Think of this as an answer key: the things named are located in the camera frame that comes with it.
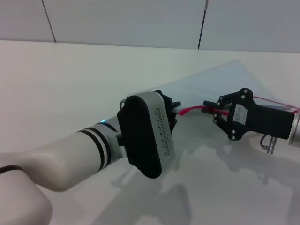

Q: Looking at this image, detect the clear document bag red zipper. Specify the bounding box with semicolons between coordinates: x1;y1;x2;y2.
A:
126;60;300;118

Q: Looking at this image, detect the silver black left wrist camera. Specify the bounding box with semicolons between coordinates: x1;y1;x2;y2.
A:
116;91;177;180

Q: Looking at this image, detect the grey right wrist cable plug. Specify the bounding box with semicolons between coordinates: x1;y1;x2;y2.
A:
261;134;278;155

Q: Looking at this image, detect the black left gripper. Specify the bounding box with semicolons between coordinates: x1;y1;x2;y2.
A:
155;89;182;134

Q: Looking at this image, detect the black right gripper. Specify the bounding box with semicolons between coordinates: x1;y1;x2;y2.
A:
202;87;296;142

